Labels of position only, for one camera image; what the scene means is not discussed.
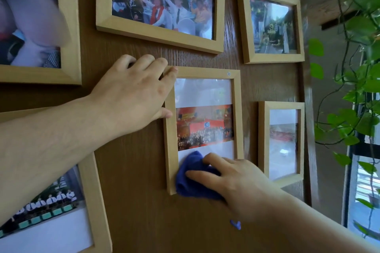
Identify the person's right forearm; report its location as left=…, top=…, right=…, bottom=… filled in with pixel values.
left=245, top=192, right=375, bottom=253

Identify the black window frame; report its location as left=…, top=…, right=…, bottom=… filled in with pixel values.
left=341, top=91, right=380, bottom=234

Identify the large wooden photo frame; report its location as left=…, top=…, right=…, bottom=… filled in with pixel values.
left=0, top=0, right=82, bottom=86
left=0, top=107, right=113, bottom=253

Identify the green trailing pothos plant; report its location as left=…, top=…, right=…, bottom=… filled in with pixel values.
left=308, top=0, right=380, bottom=239

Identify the person's right hand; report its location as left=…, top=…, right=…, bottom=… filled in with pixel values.
left=185, top=153, right=282, bottom=224

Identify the blue cleaning cloth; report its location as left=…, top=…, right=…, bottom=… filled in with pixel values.
left=175, top=150, right=241, bottom=230

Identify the person's left hand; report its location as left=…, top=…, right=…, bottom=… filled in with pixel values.
left=88, top=54, right=179, bottom=141

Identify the small wooden photo frame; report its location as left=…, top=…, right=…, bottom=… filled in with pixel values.
left=257, top=101, right=306, bottom=189
left=236, top=0, right=306, bottom=64

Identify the person's left forearm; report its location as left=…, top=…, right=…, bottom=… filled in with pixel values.
left=0, top=93, right=97, bottom=224

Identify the wide wooden photo frame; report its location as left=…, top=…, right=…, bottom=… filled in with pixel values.
left=96, top=0, right=226, bottom=55

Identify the wooden photo frame with sticker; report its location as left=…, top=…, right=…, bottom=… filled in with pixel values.
left=163, top=65, right=245, bottom=196

